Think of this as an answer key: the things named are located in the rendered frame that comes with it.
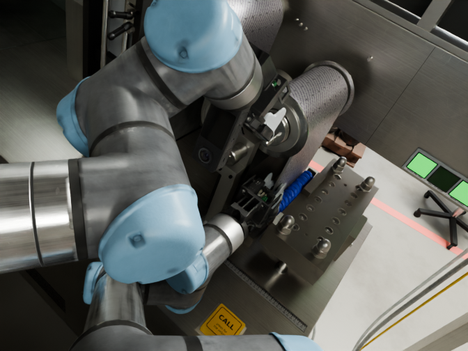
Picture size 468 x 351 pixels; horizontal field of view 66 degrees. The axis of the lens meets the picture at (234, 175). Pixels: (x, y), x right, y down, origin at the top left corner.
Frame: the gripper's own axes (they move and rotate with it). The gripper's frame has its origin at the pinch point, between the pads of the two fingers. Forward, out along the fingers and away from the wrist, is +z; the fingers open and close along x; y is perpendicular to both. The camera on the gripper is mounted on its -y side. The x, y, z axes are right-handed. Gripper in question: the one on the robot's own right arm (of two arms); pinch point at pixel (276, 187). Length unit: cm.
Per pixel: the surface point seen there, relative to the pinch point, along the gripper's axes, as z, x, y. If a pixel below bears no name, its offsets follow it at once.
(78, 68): 4, 77, -13
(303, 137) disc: -3.0, -0.4, 17.5
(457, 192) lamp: 29.3, -34.6, 8.7
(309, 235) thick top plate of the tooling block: 0.0, -12.6, -6.0
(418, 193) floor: 218, -58, -109
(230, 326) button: -25.4, -11.2, -16.6
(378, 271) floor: 115, -57, -109
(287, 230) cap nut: -4.6, -8.0, -4.4
